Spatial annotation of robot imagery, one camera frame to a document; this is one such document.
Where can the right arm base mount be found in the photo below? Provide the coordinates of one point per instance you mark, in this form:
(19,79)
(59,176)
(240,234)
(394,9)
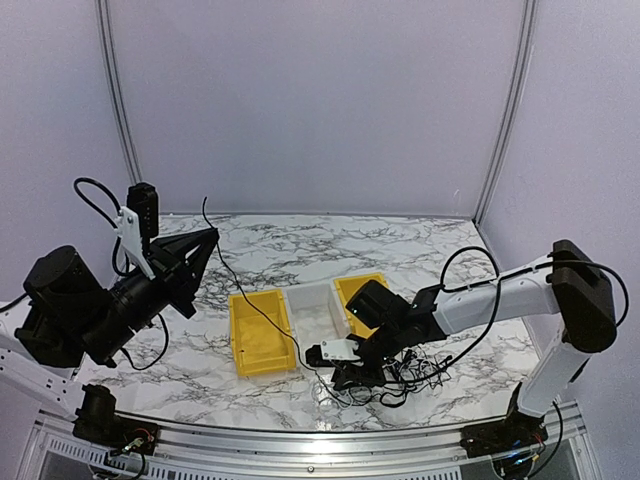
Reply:
(516,430)

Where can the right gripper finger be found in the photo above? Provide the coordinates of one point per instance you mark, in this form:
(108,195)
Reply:
(350,374)
(376,379)

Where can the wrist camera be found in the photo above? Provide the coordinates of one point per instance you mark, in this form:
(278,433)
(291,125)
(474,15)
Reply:
(137,224)
(337,352)

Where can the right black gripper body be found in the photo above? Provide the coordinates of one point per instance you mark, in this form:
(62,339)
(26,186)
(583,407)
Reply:
(388,343)

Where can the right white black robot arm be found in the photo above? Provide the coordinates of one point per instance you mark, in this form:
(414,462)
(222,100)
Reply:
(565,282)

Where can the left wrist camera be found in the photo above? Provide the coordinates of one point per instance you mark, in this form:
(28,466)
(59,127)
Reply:
(137,224)

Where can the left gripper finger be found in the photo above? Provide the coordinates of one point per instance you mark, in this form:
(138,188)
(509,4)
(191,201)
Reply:
(177,245)
(204,242)

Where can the white translucent plastic bin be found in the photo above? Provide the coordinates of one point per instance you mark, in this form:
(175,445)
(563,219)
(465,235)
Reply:
(316,315)

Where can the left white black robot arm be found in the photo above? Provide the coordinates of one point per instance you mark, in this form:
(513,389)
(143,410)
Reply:
(72,317)

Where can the left yellow plastic bin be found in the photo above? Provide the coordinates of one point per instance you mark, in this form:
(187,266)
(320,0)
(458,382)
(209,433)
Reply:
(261,336)

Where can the aluminium corner post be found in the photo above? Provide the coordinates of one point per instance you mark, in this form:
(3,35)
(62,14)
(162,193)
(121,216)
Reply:
(513,100)
(116,96)

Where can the yellow plastic bin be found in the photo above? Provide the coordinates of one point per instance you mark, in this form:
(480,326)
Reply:
(346,287)
(261,336)

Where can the right aluminium corner post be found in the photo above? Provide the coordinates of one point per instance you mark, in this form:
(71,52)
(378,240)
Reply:
(513,100)

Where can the left aluminium corner post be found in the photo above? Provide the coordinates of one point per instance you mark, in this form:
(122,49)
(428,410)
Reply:
(116,96)

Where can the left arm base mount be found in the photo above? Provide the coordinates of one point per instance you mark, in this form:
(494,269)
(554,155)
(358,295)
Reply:
(97,422)

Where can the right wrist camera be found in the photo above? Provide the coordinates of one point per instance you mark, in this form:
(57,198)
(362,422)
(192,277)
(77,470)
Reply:
(337,352)

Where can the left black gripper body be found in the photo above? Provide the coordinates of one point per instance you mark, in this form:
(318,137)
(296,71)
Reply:
(172,275)

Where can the aluminium front rail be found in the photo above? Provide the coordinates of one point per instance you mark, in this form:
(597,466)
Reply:
(186,451)

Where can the right yellow plastic bin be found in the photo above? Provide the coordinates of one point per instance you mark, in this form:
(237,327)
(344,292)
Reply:
(346,287)

